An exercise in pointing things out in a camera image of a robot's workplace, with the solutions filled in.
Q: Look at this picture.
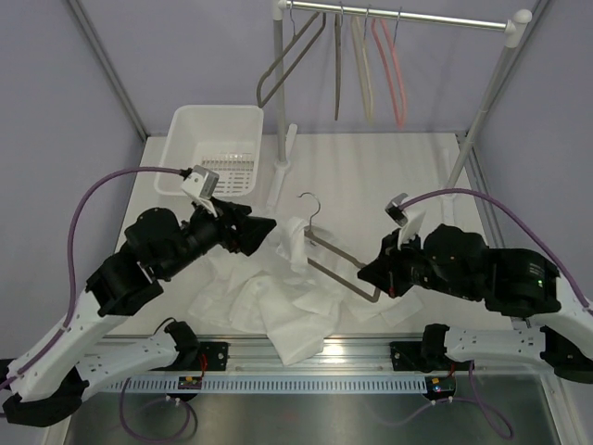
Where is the pink hanger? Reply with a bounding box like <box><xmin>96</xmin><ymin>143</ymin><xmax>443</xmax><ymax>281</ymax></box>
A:
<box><xmin>371</xmin><ymin>19</ymin><xmax>408</xmax><ymax>129</ymax></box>

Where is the white shirt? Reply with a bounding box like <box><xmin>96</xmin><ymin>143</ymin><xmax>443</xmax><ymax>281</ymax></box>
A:
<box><xmin>188</xmin><ymin>217</ymin><xmax>423</xmax><ymax>365</ymax></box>

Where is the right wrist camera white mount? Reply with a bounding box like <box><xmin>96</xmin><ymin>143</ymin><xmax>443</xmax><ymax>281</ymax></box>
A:
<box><xmin>385</xmin><ymin>193</ymin><xmax>425</xmax><ymax>249</ymax></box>

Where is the purple cable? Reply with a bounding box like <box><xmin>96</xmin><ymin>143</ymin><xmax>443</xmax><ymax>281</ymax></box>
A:
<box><xmin>402</xmin><ymin>187</ymin><xmax>593</xmax><ymax>316</ymax></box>
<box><xmin>0</xmin><ymin>166</ymin><xmax>191</xmax><ymax>395</ymax></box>

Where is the grey hanger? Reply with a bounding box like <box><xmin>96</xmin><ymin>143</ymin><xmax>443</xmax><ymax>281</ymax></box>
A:
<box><xmin>334</xmin><ymin>1</ymin><xmax>344</xmax><ymax>121</ymax></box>
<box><xmin>254</xmin><ymin>7</ymin><xmax>326</xmax><ymax>107</ymax></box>
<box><xmin>297</xmin><ymin>191</ymin><xmax>381</xmax><ymax>303</ymax></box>

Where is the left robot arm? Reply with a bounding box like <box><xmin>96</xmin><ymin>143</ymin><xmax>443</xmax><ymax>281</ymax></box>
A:
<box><xmin>1</xmin><ymin>199</ymin><xmax>276</xmax><ymax>427</ymax></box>

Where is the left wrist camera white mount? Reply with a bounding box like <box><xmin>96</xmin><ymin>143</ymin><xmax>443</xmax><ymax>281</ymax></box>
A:
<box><xmin>181</xmin><ymin>165</ymin><xmax>220</xmax><ymax>217</ymax></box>

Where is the left enclosure frame post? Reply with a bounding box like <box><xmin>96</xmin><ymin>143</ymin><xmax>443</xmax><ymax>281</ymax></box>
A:
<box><xmin>64</xmin><ymin>0</ymin><xmax>150</xmax><ymax>143</ymax></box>

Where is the aluminium rail with cable duct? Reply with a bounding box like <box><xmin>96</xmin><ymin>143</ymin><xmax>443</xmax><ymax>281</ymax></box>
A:
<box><xmin>58</xmin><ymin>334</ymin><xmax>564</xmax><ymax>396</ymax></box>

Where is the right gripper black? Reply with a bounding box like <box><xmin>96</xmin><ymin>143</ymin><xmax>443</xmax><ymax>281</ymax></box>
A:
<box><xmin>359</xmin><ymin>226</ymin><xmax>479</xmax><ymax>301</ymax></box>

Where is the white plastic basket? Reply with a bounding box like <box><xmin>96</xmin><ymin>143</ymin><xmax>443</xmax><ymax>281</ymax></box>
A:
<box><xmin>159</xmin><ymin>105</ymin><xmax>264</xmax><ymax>198</ymax></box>

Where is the clothes rack metal white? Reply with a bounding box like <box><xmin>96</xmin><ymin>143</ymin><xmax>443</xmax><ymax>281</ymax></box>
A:
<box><xmin>256</xmin><ymin>1</ymin><xmax>534</xmax><ymax>209</ymax></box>

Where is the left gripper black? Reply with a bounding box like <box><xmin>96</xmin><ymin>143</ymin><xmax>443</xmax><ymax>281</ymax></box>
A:
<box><xmin>159</xmin><ymin>196</ymin><xmax>276</xmax><ymax>280</ymax></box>

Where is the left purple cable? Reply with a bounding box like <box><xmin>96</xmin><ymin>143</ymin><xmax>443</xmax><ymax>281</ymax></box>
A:
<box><xmin>0</xmin><ymin>166</ymin><xmax>191</xmax><ymax>395</ymax></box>

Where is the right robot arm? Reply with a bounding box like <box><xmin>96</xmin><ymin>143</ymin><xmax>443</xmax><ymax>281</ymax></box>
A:
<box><xmin>358</xmin><ymin>224</ymin><xmax>592</xmax><ymax>384</ymax></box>

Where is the cream hanger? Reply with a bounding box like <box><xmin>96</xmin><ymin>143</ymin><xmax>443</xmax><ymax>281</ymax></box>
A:
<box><xmin>350</xmin><ymin>16</ymin><xmax>374</xmax><ymax>125</ymax></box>

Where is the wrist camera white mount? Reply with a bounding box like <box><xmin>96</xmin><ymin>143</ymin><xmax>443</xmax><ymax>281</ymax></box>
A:
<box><xmin>181</xmin><ymin>165</ymin><xmax>220</xmax><ymax>217</ymax></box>
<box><xmin>385</xmin><ymin>193</ymin><xmax>425</xmax><ymax>249</ymax></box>

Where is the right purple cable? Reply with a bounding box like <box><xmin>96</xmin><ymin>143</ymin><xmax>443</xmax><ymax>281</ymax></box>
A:
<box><xmin>402</xmin><ymin>187</ymin><xmax>593</xmax><ymax>316</ymax></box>

